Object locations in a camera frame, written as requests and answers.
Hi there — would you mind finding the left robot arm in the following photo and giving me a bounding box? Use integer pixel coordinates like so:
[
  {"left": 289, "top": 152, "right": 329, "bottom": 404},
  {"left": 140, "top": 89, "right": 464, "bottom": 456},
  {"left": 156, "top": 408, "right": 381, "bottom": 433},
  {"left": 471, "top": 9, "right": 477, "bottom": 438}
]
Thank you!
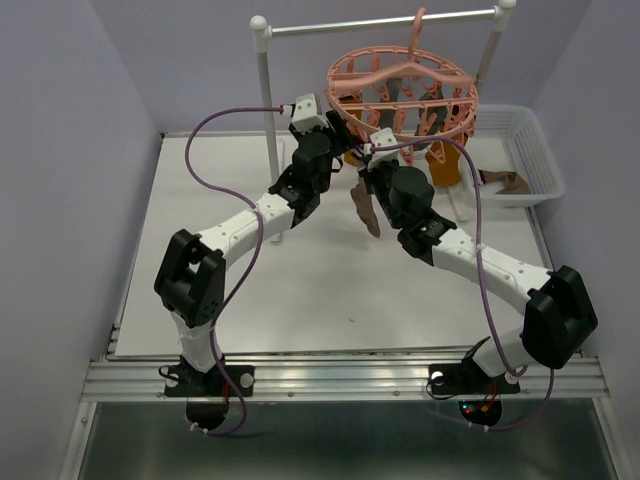
[{"left": 154, "top": 110, "right": 356, "bottom": 399}]

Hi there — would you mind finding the white plastic basket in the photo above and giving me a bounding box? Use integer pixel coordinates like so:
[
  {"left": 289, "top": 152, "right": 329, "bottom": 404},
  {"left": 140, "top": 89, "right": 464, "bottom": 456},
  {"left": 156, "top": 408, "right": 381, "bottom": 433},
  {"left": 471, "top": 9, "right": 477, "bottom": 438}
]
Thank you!
[{"left": 466, "top": 105, "right": 565, "bottom": 208}]

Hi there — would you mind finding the mustard brown striped sock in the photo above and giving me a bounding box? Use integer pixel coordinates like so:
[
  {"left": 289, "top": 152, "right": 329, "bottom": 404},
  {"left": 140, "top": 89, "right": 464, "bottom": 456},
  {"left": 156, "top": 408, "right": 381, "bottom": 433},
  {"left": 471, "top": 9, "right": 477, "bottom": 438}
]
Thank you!
[{"left": 425, "top": 142, "right": 461, "bottom": 188}]

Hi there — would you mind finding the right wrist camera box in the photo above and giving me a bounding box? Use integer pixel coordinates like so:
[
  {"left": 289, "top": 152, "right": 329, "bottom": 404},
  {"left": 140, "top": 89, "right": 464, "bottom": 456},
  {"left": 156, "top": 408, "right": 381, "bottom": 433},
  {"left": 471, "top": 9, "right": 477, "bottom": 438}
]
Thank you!
[{"left": 369, "top": 127, "right": 398, "bottom": 162}]

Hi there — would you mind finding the pink round clip hanger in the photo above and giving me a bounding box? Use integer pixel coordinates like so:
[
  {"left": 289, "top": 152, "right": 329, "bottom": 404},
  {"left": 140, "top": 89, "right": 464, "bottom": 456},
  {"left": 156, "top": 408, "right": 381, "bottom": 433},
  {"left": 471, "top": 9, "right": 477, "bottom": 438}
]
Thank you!
[{"left": 325, "top": 8, "right": 478, "bottom": 144}]

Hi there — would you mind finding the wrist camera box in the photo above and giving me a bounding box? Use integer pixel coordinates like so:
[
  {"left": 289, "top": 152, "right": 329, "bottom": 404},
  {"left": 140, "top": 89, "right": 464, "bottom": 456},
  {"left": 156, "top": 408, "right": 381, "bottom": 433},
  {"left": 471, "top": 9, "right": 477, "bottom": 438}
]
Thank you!
[
  {"left": 291, "top": 93, "right": 328, "bottom": 133},
  {"left": 369, "top": 127, "right": 398, "bottom": 162}
]

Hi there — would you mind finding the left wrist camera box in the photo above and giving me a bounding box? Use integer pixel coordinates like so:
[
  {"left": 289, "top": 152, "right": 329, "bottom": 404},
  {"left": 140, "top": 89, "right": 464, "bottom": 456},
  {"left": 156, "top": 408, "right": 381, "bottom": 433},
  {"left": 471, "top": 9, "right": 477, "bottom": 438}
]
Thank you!
[{"left": 291, "top": 93, "right": 328, "bottom": 133}]

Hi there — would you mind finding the beige sock in basket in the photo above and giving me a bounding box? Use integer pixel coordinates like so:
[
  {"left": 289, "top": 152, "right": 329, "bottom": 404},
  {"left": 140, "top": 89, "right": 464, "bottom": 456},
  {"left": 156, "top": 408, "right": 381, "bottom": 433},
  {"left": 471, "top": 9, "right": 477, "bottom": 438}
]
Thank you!
[{"left": 479, "top": 170, "right": 531, "bottom": 195}]

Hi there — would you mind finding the maroon white striped sock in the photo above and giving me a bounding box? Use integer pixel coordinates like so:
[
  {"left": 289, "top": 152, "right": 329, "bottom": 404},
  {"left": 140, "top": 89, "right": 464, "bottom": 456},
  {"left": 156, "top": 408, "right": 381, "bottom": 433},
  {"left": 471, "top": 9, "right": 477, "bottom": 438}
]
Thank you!
[{"left": 350, "top": 183, "right": 381, "bottom": 238}]

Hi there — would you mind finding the white drying rack stand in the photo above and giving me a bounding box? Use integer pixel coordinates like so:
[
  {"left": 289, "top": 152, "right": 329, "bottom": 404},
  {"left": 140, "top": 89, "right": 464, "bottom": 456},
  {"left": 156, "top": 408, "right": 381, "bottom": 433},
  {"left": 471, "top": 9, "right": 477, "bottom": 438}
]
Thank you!
[{"left": 248, "top": 0, "right": 517, "bottom": 245}]

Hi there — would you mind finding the aluminium mounting rail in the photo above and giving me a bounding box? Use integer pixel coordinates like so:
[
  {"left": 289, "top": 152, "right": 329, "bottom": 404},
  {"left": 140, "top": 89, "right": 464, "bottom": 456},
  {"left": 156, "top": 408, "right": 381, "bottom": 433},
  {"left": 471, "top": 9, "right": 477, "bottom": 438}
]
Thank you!
[{"left": 81, "top": 348, "right": 610, "bottom": 403}]

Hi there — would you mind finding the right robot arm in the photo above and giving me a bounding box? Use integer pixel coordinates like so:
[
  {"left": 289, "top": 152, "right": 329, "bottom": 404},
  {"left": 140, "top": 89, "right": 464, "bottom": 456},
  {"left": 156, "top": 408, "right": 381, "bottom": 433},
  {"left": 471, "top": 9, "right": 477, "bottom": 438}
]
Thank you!
[{"left": 359, "top": 160, "right": 598, "bottom": 396}]

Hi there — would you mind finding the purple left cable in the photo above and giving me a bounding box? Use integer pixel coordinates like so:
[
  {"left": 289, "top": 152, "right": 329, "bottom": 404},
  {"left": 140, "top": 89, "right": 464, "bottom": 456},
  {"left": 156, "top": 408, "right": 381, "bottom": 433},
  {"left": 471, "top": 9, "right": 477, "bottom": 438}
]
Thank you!
[{"left": 183, "top": 103, "right": 249, "bottom": 437}]

